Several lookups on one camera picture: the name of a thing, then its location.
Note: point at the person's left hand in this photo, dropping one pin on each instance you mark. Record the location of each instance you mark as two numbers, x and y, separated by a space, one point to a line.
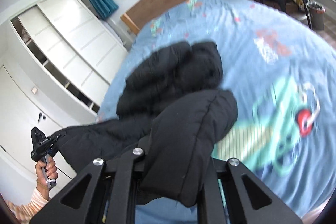
45 171

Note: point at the white wardrobe with drawers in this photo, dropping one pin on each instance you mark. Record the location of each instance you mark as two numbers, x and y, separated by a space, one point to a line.
74 46

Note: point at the black puffer coat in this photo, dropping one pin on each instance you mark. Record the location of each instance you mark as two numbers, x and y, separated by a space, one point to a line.
174 98

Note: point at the blue dinosaur print bed sheet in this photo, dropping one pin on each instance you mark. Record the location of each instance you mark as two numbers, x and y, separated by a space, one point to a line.
282 75

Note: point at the grey waste bin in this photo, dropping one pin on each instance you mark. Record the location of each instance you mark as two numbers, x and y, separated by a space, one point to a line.
317 13

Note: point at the white door with handle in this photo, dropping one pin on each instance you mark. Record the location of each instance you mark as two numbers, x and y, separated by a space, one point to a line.
19 115

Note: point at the striped sleeve left forearm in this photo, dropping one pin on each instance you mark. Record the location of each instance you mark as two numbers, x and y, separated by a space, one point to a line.
39 199

